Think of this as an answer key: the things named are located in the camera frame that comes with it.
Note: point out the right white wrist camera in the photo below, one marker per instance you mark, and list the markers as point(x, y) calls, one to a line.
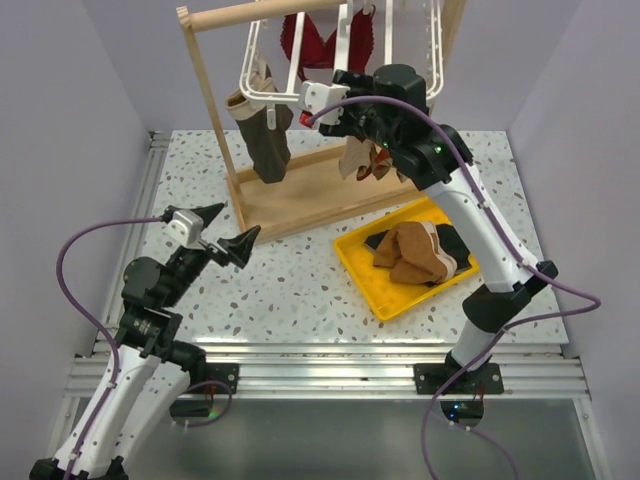
point(315, 97)

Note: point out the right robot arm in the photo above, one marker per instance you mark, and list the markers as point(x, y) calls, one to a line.
point(435, 158)

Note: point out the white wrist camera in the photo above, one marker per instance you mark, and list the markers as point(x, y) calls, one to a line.
point(315, 97)
point(185, 227)

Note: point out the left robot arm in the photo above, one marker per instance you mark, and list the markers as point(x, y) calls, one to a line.
point(148, 368)

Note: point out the dark red lace underwear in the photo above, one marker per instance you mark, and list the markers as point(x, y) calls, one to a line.
point(317, 53)

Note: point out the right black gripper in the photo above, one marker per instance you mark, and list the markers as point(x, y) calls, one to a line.
point(360, 85)

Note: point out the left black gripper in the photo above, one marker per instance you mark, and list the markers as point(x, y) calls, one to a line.
point(238, 247)

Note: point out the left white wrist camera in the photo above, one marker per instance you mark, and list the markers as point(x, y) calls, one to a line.
point(185, 227)

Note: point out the argyle patterned underwear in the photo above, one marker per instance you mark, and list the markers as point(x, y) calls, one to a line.
point(364, 158)

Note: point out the tan brown underwear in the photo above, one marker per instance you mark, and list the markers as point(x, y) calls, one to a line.
point(413, 254)

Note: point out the white plastic clip hanger frame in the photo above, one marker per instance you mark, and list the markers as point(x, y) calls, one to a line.
point(254, 64)

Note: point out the black striped underwear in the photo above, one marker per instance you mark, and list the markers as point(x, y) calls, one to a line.
point(450, 241)

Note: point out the wooden hanger rack stand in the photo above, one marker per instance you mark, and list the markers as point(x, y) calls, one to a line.
point(312, 192)

